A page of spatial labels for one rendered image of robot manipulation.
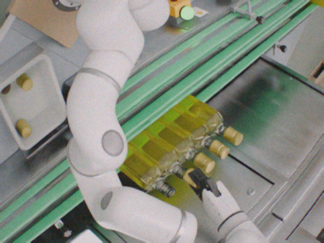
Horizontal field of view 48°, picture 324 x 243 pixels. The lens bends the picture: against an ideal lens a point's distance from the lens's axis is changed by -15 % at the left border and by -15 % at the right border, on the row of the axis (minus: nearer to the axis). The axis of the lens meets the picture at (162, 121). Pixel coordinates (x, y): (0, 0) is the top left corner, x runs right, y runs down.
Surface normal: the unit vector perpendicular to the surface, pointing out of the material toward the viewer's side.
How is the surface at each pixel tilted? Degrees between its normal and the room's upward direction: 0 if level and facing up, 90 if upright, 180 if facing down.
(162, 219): 48
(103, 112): 54
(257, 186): 90
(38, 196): 90
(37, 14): 0
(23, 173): 90
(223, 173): 90
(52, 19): 0
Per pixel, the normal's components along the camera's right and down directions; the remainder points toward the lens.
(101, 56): -0.08, -0.42
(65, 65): 0.69, 0.45
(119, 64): 0.65, -0.04
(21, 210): -0.14, -0.69
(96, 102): 0.44, -0.52
